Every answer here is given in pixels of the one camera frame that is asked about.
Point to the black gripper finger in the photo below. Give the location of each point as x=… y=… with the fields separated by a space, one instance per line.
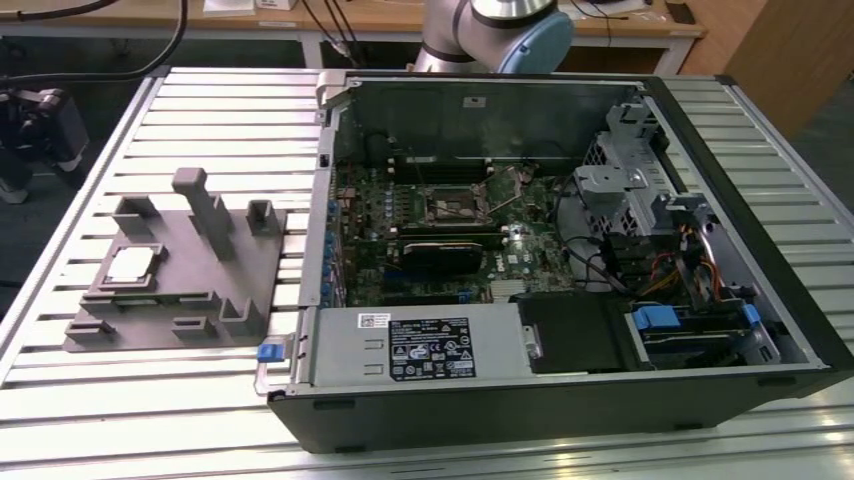
x=72 y=130
x=14 y=130

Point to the silver CPU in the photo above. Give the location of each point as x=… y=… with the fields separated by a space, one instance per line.
x=132 y=262

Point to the thin metal locking lever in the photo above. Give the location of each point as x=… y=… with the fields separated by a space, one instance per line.
x=419 y=173

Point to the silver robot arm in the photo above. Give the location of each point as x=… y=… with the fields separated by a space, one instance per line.
x=493 y=30

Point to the CPU socket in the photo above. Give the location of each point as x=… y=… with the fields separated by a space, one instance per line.
x=447 y=197

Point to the grey stand foot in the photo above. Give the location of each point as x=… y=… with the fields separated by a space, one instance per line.
x=13 y=196

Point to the grey parts rack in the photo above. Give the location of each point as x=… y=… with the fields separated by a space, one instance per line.
x=167 y=235

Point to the white paper stack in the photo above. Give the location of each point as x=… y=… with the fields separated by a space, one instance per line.
x=227 y=7

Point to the green RAM stick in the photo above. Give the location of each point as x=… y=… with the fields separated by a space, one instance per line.
x=172 y=300

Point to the wooden desk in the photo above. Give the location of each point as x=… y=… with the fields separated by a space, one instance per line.
x=287 y=21

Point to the grey plastic case latch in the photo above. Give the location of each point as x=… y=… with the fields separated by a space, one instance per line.
x=329 y=87

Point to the small white box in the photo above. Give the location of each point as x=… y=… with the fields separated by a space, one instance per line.
x=276 y=4

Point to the blue plastic latch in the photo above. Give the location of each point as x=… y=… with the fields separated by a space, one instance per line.
x=269 y=350

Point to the RAM slot white clips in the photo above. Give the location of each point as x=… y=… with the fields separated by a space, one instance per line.
x=453 y=232
x=453 y=160
x=453 y=172

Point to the RAM slot black clips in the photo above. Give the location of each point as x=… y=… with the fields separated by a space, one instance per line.
x=453 y=227
x=453 y=237
x=453 y=166

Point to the grey power supply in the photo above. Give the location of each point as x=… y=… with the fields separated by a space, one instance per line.
x=347 y=350

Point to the black graphics card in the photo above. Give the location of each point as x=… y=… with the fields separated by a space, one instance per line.
x=440 y=257

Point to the silver chipset heatsink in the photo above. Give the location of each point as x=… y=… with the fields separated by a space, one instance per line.
x=508 y=291

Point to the green motherboard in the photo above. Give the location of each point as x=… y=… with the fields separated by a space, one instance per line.
x=540 y=250

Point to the grey perforated drive cage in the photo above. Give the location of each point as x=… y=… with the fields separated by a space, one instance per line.
x=603 y=182

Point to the black open PC case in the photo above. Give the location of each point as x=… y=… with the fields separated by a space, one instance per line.
x=467 y=415

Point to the black plastic cover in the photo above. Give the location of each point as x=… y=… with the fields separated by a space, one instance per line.
x=574 y=335

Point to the black phone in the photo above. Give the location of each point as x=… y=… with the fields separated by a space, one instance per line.
x=680 y=12

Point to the blue disk carrier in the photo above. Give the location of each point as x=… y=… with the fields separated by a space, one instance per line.
x=656 y=320

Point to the grey metal disk bay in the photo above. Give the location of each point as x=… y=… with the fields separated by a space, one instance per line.
x=727 y=260

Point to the wooden cabinet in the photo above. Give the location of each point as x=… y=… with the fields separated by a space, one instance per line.
x=787 y=60

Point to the case wall sticker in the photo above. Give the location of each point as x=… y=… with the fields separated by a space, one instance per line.
x=473 y=102

